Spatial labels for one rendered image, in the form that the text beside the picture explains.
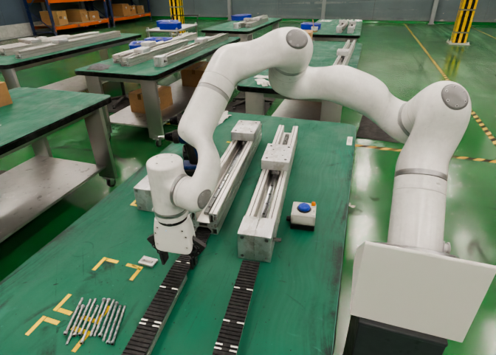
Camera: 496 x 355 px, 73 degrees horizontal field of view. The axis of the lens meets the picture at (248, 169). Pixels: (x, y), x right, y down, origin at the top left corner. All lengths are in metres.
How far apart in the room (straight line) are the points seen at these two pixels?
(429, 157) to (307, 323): 0.50
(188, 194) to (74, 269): 0.51
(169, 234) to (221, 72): 0.43
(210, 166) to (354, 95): 0.41
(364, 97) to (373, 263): 0.41
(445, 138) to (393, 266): 0.33
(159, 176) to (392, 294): 0.60
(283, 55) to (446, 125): 0.41
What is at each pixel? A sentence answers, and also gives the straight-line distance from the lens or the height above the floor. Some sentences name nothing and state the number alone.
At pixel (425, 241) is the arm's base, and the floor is 1.00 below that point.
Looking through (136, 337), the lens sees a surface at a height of 0.81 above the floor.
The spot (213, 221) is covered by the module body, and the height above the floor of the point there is 0.83.
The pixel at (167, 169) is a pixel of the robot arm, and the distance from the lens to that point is 0.77.
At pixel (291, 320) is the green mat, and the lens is 0.92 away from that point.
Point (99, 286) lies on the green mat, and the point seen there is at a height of 0.78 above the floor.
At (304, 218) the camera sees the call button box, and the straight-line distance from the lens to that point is 1.13.
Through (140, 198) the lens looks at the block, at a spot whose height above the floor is 0.83.
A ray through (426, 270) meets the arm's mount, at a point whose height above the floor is 0.97.
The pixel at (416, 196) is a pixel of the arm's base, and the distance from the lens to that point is 0.88.
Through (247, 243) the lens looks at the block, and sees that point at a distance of 1.01.
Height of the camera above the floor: 1.51
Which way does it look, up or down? 29 degrees down
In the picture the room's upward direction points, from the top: 1 degrees counter-clockwise
